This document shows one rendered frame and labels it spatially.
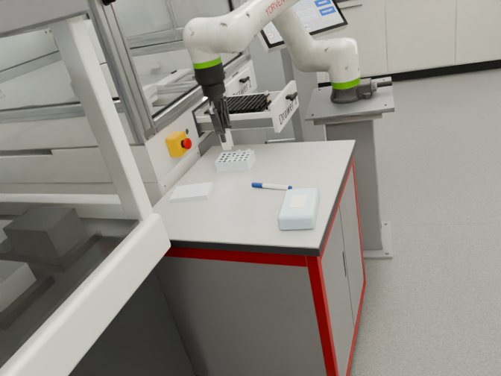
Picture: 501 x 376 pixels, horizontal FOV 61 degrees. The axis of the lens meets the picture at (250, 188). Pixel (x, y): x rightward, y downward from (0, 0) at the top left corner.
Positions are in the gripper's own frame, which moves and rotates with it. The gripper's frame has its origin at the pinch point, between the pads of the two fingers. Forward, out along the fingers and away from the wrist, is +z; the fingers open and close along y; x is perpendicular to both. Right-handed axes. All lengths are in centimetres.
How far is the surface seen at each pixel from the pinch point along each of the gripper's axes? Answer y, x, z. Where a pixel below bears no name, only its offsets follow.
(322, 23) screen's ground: -125, 21, -13
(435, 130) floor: -192, 86, 87
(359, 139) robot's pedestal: -47, 41, 25
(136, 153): 15.1, -26.2, -4.4
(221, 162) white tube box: 3.1, -2.7, 6.8
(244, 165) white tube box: 3.2, 5.6, 8.6
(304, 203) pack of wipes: 33.2, 31.5, 6.1
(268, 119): -15.6, 11.4, -0.1
